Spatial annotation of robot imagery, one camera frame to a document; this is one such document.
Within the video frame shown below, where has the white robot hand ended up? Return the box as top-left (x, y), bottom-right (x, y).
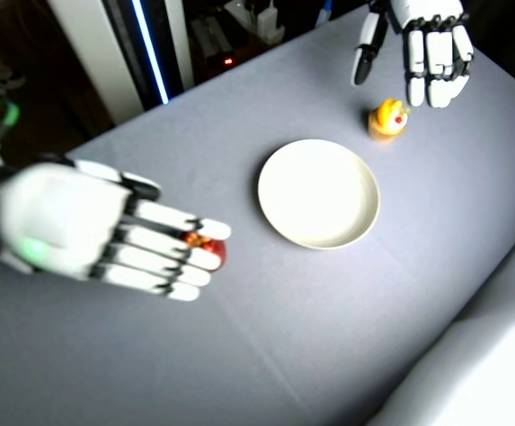
top-left (351, 0), bottom-right (475, 109)
top-left (0, 154), bottom-right (233, 303)

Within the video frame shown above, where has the yellow toy cupcake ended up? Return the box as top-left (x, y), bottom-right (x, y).
top-left (367, 98), bottom-right (411, 144)

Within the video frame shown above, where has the red toy apple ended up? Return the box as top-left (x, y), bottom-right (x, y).
top-left (181, 230), bottom-right (229, 270)

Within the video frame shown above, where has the cream round plate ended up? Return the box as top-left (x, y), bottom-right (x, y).
top-left (257, 138), bottom-right (382, 250)

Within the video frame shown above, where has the white column panel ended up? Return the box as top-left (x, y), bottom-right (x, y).
top-left (47, 0), bottom-right (146, 126)

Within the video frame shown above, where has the white power adapter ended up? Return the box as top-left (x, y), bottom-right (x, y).
top-left (256, 3), bottom-right (286, 44)

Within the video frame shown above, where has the blue light strip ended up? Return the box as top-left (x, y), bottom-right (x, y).
top-left (131, 0), bottom-right (170, 105)

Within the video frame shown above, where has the black device with red light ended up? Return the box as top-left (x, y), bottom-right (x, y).
top-left (189, 16), bottom-right (242, 75)

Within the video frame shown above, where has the grey table cloth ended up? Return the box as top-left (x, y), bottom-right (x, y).
top-left (0, 3), bottom-right (515, 426)

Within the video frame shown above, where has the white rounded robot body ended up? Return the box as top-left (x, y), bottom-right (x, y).
top-left (367, 228), bottom-right (515, 426)

